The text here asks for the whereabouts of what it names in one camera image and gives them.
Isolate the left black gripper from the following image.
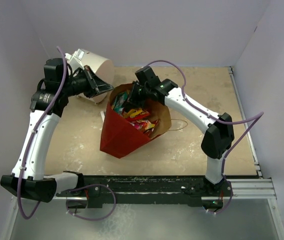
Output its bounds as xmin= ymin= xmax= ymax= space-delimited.
xmin=61 ymin=65 xmax=113 ymax=99

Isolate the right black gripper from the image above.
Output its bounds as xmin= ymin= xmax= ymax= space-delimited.
xmin=122 ymin=81 xmax=150 ymax=109

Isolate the colourful candy packet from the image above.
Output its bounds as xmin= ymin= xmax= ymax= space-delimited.
xmin=121 ymin=108 xmax=159 ymax=137

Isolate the red paper bag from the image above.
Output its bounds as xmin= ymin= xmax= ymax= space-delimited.
xmin=99 ymin=83 xmax=172 ymax=159

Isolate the teal candy packet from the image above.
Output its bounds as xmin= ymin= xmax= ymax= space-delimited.
xmin=111 ymin=91 xmax=129 ymax=110

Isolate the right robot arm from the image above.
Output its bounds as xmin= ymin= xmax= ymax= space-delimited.
xmin=126 ymin=66 xmax=235 ymax=196

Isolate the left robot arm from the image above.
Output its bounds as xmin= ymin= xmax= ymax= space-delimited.
xmin=0 ymin=58 xmax=114 ymax=203

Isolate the white cylinder container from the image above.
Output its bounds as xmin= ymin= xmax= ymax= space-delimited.
xmin=66 ymin=48 xmax=115 ymax=105

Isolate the small white block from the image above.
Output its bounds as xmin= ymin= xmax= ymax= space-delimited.
xmin=100 ymin=111 xmax=105 ymax=122

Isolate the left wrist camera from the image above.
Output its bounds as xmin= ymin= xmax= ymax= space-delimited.
xmin=64 ymin=48 xmax=85 ymax=73

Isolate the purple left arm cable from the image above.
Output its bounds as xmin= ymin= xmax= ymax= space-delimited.
xmin=16 ymin=46 xmax=70 ymax=220

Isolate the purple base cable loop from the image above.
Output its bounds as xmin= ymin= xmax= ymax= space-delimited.
xmin=65 ymin=184 xmax=118 ymax=222

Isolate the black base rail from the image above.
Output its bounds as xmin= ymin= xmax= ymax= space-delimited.
xmin=57 ymin=175 xmax=233 ymax=209

